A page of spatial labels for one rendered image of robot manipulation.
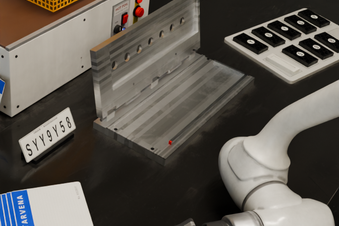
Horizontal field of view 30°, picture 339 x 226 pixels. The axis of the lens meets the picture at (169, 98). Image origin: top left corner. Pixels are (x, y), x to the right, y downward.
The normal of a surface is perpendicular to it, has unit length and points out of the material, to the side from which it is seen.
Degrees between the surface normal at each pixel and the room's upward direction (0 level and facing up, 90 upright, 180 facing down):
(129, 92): 79
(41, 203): 1
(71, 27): 90
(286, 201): 7
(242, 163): 62
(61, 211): 1
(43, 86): 90
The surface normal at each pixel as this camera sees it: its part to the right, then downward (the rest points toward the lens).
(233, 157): -0.81, -0.33
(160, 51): 0.84, 0.25
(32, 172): 0.11, -0.80
